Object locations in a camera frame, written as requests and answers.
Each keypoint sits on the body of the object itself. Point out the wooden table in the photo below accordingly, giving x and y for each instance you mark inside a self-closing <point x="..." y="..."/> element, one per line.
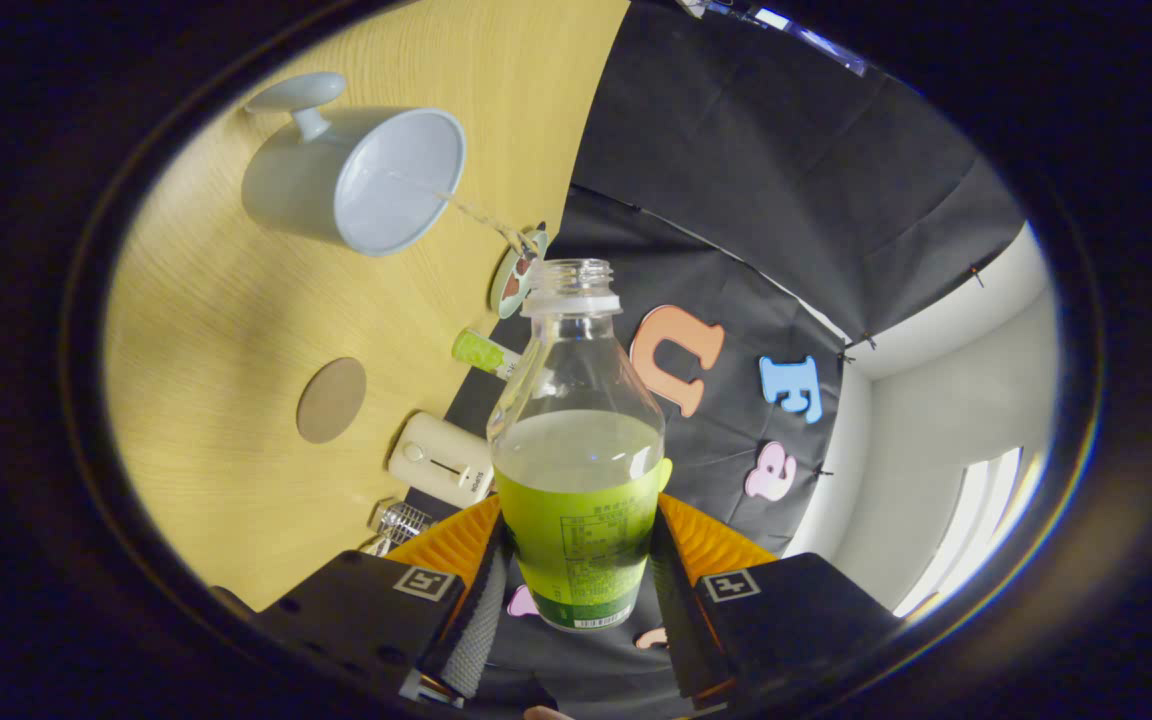
<point x="216" y="320"/>

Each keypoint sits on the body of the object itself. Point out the white cup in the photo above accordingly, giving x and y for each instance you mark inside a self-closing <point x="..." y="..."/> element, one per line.
<point x="286" y="190"/>

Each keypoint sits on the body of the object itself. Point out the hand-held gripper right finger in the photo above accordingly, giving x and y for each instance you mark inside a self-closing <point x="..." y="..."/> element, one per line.
<point x="676" y="620"/>

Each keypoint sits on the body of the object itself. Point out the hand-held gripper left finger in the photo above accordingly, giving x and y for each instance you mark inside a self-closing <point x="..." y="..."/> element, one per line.
<point x="476" y="640"/>

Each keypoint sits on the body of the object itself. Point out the green label juice bottle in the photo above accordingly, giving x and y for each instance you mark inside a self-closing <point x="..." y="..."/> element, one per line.
<point x="576" y="530"/>

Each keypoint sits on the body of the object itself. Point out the capped green label bottle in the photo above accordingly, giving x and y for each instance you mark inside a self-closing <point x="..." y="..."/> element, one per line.
<point x="481" y="350"/>

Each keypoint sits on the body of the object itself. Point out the round brown coaster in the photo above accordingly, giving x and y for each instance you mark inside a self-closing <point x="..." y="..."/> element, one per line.
<point x="331" y="400"/>

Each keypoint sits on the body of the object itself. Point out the brown food piece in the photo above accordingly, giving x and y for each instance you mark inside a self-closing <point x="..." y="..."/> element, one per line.
<point x="524" y="264"/>
<point x="512" y="287"/>

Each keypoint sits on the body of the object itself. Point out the pale green plate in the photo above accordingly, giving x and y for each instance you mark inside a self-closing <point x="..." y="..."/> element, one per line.
<point x="501" y="300"/>

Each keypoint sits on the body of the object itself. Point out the white toaster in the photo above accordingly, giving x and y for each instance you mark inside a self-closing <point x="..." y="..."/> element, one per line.
<point x="436" y="460"/>

